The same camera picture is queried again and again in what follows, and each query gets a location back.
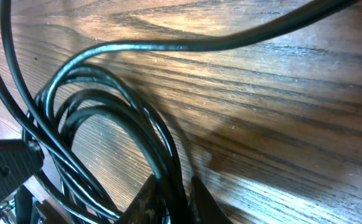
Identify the black cable bundle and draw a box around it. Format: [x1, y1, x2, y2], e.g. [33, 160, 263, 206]
[0, 0, 361, 224]

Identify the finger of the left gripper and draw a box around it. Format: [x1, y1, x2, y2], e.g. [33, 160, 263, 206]
[0, 139, 44, 202]

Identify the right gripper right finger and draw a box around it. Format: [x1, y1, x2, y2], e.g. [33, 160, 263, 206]
[189, 176, 232, 224]

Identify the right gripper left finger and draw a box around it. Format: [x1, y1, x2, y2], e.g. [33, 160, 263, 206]
[115, 175, 159, 224]

